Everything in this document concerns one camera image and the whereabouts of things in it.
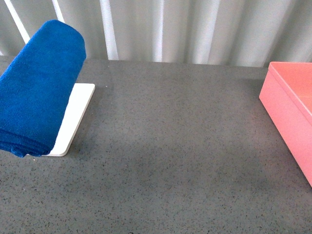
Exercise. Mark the pink plastic box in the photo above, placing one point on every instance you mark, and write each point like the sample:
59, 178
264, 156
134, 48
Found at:
286, 95

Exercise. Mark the blue microfiber towel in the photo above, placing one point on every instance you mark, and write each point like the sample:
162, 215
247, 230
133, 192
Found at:
35, 89

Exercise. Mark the white towel rack base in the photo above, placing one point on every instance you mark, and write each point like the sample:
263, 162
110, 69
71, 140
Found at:
78, 102

